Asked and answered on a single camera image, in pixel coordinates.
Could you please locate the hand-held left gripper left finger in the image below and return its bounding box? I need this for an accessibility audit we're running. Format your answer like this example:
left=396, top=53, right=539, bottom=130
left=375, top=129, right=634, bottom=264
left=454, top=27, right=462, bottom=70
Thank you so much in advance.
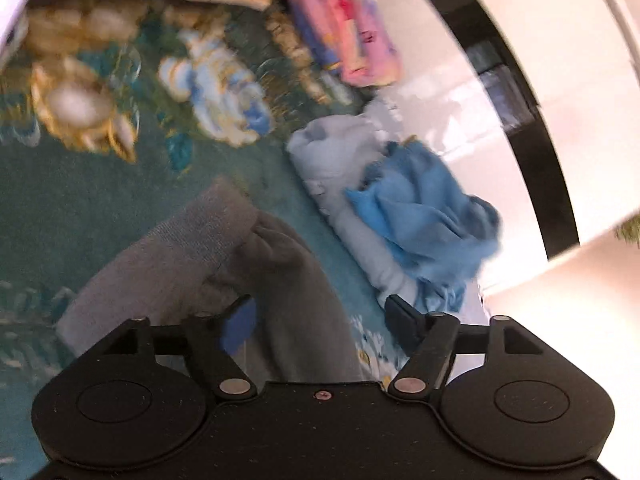
left=102, top=294, right=259, bottom=403

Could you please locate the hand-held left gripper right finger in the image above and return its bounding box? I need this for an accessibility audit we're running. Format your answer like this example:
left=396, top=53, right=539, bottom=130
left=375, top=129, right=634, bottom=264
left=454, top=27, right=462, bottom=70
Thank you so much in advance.
left=384, top=294, right=544, bottom=404

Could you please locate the grey sweater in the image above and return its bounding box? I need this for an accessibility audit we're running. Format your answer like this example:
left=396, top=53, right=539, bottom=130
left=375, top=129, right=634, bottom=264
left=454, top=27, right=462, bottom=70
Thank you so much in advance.
left=55, top=177, right=364, bottom=384

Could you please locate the blue garment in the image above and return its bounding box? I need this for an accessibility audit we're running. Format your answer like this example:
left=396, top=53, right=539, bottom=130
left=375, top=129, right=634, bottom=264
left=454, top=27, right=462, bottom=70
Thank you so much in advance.
left=344, top=137, right=503, bottom=313

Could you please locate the light blue folded quilt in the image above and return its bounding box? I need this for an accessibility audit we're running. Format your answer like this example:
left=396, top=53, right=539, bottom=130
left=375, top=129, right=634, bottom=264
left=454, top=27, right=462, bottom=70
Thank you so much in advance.
left=286, top=100, right=483, bottom=322

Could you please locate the teal floral bed sheet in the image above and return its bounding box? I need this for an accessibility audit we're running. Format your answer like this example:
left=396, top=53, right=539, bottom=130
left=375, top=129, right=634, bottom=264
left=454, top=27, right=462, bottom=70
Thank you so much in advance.
left=0, top=0, right=416, bottom=480

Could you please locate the white wardrobe with black stripe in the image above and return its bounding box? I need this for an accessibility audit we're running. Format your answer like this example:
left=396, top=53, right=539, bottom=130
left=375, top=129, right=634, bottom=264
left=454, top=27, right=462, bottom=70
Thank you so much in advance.
left=367, top=0, right=640, bottom=321

